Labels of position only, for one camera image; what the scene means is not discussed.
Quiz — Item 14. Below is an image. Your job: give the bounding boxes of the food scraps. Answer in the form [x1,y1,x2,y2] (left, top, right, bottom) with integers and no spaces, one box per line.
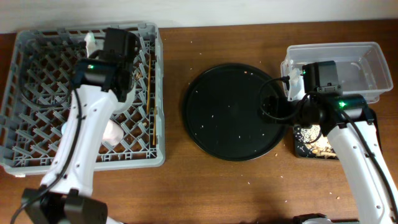
[297,124,338,159]

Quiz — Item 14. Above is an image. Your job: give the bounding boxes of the wooden chopstick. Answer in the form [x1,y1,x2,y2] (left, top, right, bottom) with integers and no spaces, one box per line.
[152,106,157,147]
[146,53,152,116]

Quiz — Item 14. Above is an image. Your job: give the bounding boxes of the pink plastic cup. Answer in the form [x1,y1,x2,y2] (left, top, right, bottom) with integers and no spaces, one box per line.
[102,120,124,146]

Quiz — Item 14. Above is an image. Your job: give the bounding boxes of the white ceramic plate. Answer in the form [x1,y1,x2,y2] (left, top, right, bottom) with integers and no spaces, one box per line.
[113,84,136,114]

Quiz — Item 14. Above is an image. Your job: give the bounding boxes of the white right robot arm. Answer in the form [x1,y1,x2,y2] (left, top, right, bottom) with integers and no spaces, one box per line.
[259,92,397,223]

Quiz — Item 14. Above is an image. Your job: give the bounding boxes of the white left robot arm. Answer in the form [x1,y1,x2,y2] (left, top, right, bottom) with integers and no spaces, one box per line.
[11,58,135,223]

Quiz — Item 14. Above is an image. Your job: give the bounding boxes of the grey dishwasher rack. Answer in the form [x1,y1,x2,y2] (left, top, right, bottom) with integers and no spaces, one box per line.
[1,23,165,177]

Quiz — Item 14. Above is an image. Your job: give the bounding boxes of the black rectangular tray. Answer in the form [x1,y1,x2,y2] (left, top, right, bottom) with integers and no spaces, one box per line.
[294,124,340,161]

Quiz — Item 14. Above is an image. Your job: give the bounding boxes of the round black tray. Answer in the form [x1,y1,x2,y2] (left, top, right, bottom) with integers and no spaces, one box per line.
[182,63,288,161]

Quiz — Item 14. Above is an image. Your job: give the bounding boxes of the clear plastic bin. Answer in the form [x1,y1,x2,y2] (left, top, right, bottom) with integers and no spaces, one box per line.
[280,42,394,104]

